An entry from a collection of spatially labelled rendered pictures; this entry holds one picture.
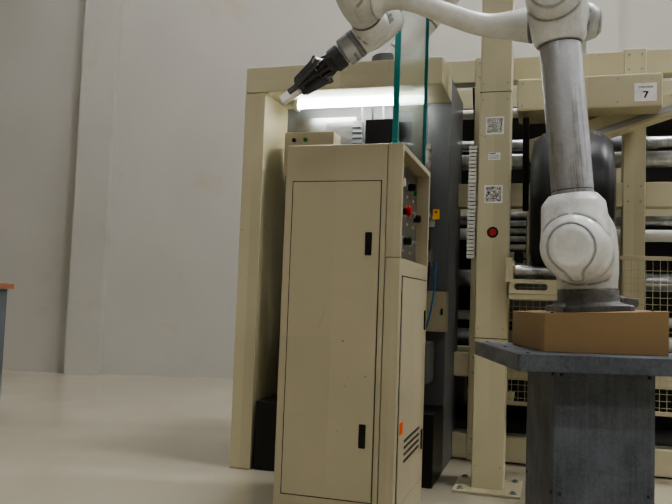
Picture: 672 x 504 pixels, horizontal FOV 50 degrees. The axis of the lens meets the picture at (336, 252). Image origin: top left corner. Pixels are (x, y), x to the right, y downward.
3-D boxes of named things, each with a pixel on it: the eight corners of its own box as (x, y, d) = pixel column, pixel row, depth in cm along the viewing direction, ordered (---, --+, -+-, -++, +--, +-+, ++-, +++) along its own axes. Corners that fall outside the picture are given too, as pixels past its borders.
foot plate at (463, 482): (451, 492, 292) (451, 486, 292) (459, 477, 317) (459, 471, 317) (520, 499, 284) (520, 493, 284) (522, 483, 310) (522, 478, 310)
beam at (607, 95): (516, 111, 327) (517, 78, 328) (518, 124, 352) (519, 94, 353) (663, 105, 310) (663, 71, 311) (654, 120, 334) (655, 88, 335)
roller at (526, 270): (511, 275, 290) (512, 264, 290) (512, 276, 294) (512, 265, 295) (604, 278, 280) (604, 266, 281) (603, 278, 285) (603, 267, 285)
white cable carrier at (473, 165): (466, 257, 304) (468, 145, 308) (467, 258, 309) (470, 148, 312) (476, 258, 303) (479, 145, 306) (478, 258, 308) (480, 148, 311)
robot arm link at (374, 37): (356, 41, 227) (340, 16, 215) (396, 9, 224) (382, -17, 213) (372, 62, 222) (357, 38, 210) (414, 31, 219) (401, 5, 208)
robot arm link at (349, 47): (370, 60, 221) (354, 72, 222) (356, 42, 226) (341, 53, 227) (359, 43, 214) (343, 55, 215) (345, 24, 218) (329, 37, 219)
